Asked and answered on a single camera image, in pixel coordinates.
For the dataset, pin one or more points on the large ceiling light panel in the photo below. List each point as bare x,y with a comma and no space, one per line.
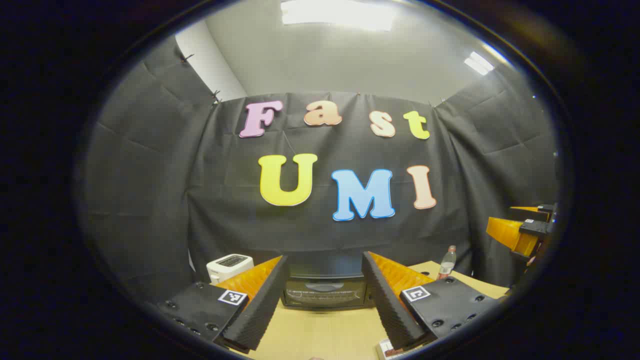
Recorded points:
337,14

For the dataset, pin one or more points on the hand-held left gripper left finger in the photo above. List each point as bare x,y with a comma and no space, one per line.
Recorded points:
265,305

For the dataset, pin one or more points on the black backdrop cloth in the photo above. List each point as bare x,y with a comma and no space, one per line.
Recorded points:
225,225

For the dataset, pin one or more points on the white toaster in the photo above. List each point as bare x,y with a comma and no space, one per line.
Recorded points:
227,267

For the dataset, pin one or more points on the white ridged tray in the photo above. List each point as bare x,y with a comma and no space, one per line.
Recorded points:
385,346

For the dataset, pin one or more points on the small ceiling light panel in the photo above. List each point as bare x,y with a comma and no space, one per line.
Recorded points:
478,63

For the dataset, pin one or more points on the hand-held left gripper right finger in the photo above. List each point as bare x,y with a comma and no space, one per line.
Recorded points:
387,305

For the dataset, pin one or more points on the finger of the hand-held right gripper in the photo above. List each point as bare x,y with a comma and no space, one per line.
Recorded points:
507,232
530,211

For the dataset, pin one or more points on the clear red-label plastic bottle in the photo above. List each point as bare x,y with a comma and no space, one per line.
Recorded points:
446,265

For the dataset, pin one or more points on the black electric oven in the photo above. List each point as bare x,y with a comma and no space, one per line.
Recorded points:
325,292

